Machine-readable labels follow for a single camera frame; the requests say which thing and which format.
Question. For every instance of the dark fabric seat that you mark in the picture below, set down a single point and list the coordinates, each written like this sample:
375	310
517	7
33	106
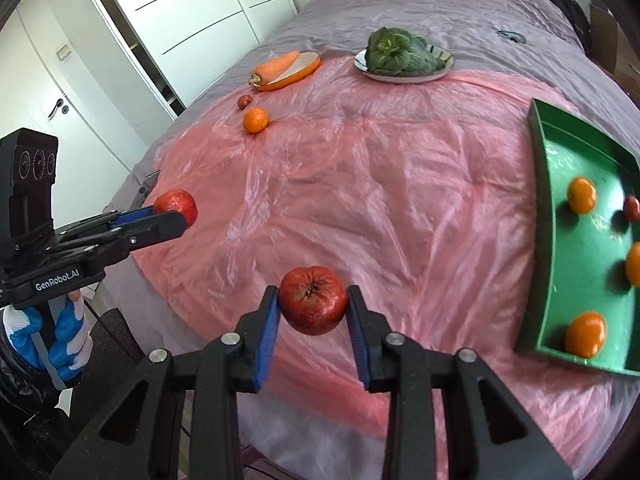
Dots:
115	345

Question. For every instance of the small red apple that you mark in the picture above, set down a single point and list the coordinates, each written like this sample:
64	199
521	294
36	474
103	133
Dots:
245	101

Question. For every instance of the carrot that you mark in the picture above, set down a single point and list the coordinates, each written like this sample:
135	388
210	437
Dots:
275	66

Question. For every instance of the orange oval dish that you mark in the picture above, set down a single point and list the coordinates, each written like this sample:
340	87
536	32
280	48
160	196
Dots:
306	67

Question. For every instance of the white door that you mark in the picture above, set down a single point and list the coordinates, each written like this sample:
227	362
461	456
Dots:
75	125

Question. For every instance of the orange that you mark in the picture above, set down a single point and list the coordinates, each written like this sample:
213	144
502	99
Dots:
635	264
582	195
586	335
255	120

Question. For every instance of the pink plastic sheet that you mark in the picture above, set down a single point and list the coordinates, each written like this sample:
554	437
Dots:
400	185

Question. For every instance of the white round plate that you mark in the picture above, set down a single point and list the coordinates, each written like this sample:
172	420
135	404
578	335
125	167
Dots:
400	79

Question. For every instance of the white wall switch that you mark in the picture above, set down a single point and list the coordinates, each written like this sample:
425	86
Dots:
63	52

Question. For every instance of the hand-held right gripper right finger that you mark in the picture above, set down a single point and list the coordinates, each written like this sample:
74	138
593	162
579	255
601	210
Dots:
361	335

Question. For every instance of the person's left forearm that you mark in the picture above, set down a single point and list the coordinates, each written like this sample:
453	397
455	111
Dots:
20	385

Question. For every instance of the wooden dresser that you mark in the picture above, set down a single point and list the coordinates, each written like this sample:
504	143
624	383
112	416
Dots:
607	35

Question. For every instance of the bok choy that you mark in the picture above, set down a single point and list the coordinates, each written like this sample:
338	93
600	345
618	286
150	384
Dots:
400	52

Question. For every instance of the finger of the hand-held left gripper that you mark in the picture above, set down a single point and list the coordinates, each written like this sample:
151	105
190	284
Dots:
132	216
150	232

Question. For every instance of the green rectangular tray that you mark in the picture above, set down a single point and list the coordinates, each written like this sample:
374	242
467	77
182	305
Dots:
575	260

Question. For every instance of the black backpack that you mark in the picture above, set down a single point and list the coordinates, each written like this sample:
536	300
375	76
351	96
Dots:
570	10

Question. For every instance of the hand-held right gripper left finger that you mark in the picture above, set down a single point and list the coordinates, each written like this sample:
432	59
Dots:
270	330

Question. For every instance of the person's left hand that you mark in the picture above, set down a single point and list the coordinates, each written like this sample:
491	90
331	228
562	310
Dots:
65	330

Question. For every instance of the white wardrobe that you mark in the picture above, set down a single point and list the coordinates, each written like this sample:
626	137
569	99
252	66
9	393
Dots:
200	10

